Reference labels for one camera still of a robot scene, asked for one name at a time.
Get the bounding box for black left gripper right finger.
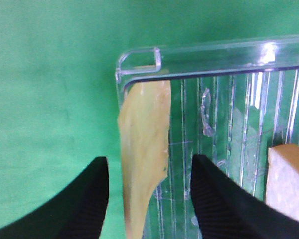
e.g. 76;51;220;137
190;154;299;239

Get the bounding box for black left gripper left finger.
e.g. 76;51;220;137
0;157;108;239

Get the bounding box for yellow toy cheese slice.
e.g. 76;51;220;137
118;80;171;239

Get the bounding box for left toy bread slice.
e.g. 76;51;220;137
265;144;299;222

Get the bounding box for clear left plastic tray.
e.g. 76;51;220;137
115;35;299;239

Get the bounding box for green tablecloth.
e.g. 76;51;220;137
0;0;299;239

